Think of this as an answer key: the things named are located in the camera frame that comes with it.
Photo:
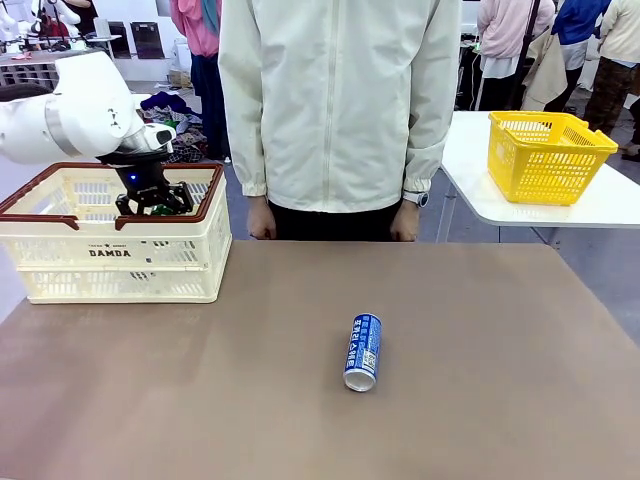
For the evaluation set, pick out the cardboard box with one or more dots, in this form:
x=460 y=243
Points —
x=180 y=78

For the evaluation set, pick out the person's left hand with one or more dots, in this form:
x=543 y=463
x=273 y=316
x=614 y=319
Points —
x=405 y=225

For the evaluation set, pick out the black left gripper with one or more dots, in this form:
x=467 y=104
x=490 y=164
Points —
x=142 y=175

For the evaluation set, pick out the person in cream jacket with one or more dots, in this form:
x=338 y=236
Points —
x=325 y=100

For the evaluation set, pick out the person's right hand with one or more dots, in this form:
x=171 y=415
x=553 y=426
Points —
x=261 y=222

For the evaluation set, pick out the beige coat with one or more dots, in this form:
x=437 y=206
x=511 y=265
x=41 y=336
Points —
x=547 y=75

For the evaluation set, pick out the person in pink hooded jacket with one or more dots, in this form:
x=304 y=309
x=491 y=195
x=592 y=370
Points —
x=195 y=30

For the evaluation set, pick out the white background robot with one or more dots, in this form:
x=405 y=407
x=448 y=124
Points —
x=12 y=20

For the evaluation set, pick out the person's left forearm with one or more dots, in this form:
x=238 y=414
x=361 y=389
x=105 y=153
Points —
x=430 y=150

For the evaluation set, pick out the silver wristwatch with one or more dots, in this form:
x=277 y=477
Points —
x=419 y=198

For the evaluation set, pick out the person's right forearm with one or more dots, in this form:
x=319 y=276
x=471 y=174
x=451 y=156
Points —
x=245 y=150

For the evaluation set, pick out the person in pale pink jacket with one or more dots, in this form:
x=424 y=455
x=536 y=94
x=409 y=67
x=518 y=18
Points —
x=500 y=30

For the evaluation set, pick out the green drink can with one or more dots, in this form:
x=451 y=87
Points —
x=161 y=210

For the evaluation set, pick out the pile of colourful clothes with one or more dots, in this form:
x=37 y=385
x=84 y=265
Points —
x=167 y=107

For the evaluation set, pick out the black panel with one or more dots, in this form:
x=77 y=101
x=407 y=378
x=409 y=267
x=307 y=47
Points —
x=148 y=40
x=119 y=40

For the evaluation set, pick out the blue drink can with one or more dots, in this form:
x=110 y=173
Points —
x=362 y=350

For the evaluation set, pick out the person in camouflage trousers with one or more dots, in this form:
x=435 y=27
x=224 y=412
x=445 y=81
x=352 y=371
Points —
x=617 y=75

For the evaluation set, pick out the person in blue shirt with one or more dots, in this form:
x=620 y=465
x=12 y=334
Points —
x=580 y=25

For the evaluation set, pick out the yellow plastic basket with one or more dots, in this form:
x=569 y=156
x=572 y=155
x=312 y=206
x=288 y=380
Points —
x=540 y=175

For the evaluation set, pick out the cream plastic shopping basket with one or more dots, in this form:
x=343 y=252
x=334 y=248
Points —
x=115 y=285

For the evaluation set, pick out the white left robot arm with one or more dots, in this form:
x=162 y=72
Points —
x=85 y=100

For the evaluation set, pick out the white side table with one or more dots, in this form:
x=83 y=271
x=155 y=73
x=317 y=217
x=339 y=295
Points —
x=550 y=215

